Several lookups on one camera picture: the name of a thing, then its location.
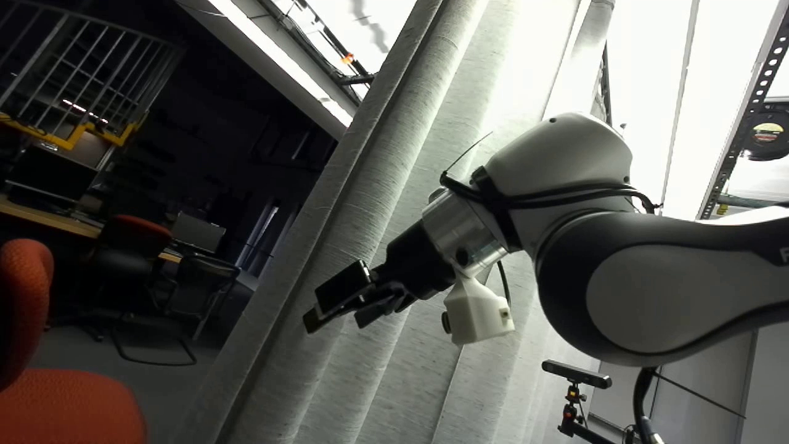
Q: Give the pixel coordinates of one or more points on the long wooden bench table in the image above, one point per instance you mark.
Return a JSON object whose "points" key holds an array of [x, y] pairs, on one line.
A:
{"points": [[49, 217]]}

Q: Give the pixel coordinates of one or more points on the orange chair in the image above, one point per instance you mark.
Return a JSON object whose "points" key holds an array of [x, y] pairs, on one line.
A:
{"points": [[49, 403]]}

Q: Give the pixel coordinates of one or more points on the red and black office chair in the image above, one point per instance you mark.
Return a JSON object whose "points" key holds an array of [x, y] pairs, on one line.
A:
{"points": [[135, 248]]}

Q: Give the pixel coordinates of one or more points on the yellow metal frame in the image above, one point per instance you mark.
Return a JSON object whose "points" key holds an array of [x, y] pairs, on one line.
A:
{"points": [[25, 125]]}

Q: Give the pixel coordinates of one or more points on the black disc with yellow label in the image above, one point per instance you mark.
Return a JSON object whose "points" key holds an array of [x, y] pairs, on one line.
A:
{"points": [[768, 141]]}

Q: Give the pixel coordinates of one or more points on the grey fabric curtain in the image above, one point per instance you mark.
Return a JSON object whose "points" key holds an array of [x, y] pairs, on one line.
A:
{"points": [[371, 205]]}

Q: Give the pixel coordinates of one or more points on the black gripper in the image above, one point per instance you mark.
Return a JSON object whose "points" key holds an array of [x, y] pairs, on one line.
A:
{"points": [[420, 263]]}

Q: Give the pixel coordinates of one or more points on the long ceiling light strip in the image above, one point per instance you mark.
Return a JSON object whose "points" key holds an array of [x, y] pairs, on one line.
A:
{"points": [[271, 65]]}

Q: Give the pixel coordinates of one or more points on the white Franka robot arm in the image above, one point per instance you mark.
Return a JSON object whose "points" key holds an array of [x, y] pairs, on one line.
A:
{"points": [[657, 280]]}

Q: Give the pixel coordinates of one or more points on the black camera on tripod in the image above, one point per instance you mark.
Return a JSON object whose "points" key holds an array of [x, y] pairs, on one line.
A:
{"points": [[574, 372]]}

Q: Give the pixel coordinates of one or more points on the perforated metal upright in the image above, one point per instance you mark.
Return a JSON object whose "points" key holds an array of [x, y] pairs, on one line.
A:
{"points": [[760, 75]]}

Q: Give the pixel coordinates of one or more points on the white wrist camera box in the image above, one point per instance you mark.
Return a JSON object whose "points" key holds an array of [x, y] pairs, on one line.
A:
{"points": [[475, 311]]}

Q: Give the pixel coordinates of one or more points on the grey box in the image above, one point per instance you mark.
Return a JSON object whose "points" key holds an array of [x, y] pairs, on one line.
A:
{"points": [[198, 233]]}

